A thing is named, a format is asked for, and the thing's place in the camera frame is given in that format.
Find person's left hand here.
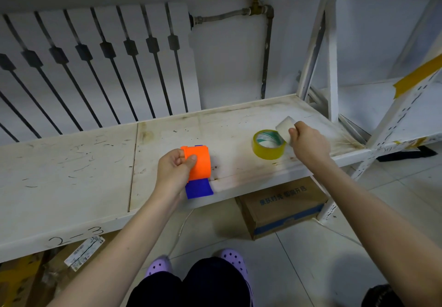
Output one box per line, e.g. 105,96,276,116
154,149,198,197

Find person's right hand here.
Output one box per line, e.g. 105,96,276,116
288,121,331,170

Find white tape roll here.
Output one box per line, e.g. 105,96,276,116
275,116,297,145

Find orange and blue tape dispenser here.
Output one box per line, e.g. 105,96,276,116
180,145,214,200

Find person's right forearm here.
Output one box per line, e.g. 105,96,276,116
304,156,442,307

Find person's left forearm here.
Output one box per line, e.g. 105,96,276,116
47,186,182,307

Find yellow tape roll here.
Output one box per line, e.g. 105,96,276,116
252,130,287,161

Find white metal shelf rack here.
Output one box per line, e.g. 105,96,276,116
0,0,442,263

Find brown cardboard box blue stripe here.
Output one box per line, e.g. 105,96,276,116
235,177,329,241

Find grey water pipe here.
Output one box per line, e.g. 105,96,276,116
189,5,275,100

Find purple clog shoe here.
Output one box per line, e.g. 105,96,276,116
144,256,173,278
218,248,254,305

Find black flat object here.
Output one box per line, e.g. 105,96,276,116
376,145,438,163

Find person's black trousers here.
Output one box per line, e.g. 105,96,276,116
126,257,251,307

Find white radiator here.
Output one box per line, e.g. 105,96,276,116
0,2,202,146

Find yellow tape strip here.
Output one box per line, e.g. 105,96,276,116
393,54,442,99

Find brown cardboard box white label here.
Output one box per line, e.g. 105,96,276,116
0,232,119,307

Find white cable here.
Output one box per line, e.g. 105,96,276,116
168,209,195,259

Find brass valve with red handle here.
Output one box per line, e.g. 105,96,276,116
242,0,267,16

